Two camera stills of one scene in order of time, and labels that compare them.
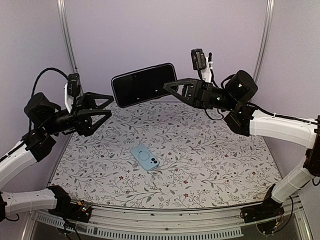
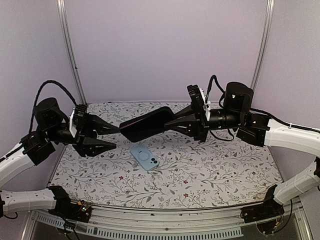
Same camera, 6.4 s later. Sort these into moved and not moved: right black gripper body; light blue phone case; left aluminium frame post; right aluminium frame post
Moved: right black gripper body
Not moved: light blue phone case; right aluminium frame post; left aluminium frame post
